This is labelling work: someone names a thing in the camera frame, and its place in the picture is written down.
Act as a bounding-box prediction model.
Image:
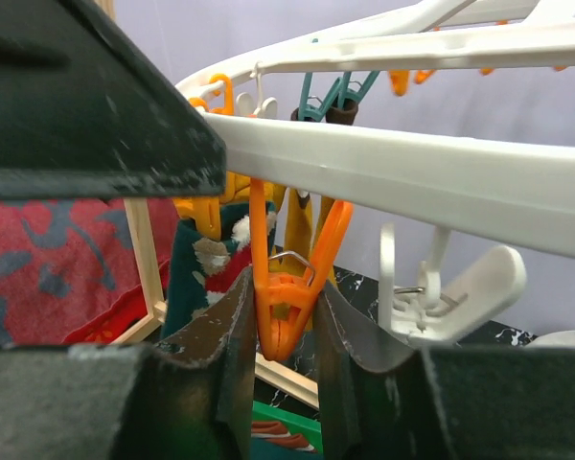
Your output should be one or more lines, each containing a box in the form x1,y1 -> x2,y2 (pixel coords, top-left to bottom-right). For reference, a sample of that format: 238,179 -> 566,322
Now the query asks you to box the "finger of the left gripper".
0,0 -> 226,200

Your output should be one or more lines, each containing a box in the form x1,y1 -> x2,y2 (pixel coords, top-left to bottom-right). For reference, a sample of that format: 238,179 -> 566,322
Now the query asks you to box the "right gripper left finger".
0,269 -> 256,459

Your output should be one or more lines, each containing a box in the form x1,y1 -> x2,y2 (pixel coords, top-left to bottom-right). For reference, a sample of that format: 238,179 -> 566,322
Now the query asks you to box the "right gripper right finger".
313,286 -> 575,459

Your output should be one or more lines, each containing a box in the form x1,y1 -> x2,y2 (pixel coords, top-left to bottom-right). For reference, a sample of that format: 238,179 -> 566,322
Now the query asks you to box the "white plastic clip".
378,223 -> 527,346

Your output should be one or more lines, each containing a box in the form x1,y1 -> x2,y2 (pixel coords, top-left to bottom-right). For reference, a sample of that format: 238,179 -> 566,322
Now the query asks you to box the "santa character sock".
161,202 -> 252,338

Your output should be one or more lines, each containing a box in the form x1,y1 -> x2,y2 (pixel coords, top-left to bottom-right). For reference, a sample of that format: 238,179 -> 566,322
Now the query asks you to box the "orange clip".
249,178 -> 354,361

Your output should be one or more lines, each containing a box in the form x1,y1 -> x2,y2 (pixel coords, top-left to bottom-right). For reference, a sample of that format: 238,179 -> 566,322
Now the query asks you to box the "yellow-orange clip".
189,72 -> 236,117
172,197 -> 221,240

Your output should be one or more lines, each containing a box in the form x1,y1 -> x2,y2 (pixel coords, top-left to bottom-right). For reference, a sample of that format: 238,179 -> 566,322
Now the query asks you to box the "white oval clip hanger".
177,1 -> 575,258

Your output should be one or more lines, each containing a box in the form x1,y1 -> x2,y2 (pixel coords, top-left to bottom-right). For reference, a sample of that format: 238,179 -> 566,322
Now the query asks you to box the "teal clip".
298,73 -> 341,123
336,71 -> 380,109

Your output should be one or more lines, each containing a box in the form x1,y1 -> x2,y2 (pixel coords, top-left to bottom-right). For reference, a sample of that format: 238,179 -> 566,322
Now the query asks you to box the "brown orange striped sock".
251,420 -> 318,453

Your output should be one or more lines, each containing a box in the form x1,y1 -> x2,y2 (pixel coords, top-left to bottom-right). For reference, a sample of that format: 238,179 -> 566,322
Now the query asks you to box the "green plastic basket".
252,401 -> 323,453

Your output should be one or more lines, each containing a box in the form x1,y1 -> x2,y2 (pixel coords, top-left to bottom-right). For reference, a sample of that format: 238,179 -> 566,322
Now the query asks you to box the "white crumpled cloth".
528,331 -> 575,348

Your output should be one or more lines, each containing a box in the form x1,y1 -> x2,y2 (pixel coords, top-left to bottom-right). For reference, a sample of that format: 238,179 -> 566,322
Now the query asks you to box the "wooden clothes rack frame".
93,0 -> 320,411

